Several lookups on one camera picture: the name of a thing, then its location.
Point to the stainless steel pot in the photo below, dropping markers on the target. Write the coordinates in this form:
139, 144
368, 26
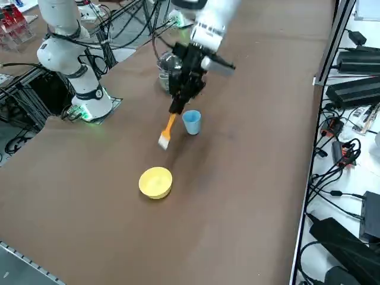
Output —
163, 83

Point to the aluminium table edge rail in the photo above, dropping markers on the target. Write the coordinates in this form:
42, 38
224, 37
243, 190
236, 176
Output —
17, 255

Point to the black square box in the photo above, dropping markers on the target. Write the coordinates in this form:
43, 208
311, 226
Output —
371, 216

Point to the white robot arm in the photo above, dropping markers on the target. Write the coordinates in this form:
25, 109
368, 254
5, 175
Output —
59, 17
178, 16

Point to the small black adapter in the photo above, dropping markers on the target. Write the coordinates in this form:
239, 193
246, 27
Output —
357, 37

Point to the aluminium frame post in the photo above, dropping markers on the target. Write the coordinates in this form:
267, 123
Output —
332, 44

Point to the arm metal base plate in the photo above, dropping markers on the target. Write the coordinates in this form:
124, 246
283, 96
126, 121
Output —
115, 102

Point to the ribbed black power brick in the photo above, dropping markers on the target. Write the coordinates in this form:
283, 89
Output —
353, 90

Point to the long black power brick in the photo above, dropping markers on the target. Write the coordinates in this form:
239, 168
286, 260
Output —
359, 63

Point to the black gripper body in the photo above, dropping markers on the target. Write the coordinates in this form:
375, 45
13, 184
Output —
191, 62

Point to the large black power brick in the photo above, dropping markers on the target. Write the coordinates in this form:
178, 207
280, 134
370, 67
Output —
341, 246

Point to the orange black device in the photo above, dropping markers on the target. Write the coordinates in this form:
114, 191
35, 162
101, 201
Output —
334, 127

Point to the yellow plastic bowl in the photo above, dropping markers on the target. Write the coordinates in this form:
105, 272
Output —
155, 184

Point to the blue plastic cup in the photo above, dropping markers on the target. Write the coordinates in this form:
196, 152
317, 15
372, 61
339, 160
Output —
192, 124

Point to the glass pot lid with knob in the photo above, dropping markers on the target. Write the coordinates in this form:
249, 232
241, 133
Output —
167, 60

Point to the clear acrylic box red items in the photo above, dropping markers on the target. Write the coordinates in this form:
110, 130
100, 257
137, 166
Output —
15, 29

